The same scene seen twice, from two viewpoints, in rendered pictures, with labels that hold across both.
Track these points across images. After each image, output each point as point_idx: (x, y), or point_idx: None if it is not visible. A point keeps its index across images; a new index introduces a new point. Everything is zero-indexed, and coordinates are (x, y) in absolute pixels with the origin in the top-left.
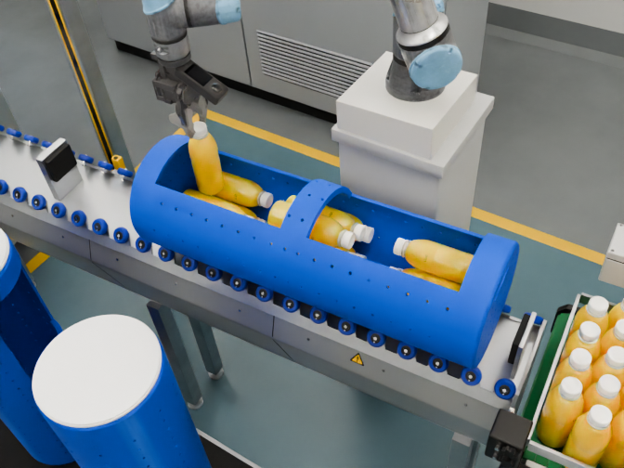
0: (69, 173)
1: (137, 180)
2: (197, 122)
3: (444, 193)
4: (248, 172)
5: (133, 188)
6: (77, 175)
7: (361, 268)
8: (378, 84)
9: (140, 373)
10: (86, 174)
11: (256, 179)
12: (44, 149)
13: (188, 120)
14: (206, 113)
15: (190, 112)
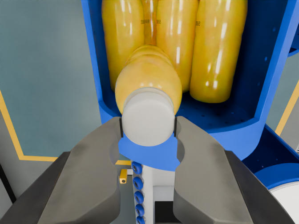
0: (163, 198)
1: (252, 148)
2: (132, 137)
3: None
4: (94, 26)
5: (257, 144)
6: (156, 191)
7: None
8: None
9: None
10: (146, 186)
11: (95, 9)
12: (145, 221)
13: (217, 163)
14: (95, 130)
15: (191, 182)
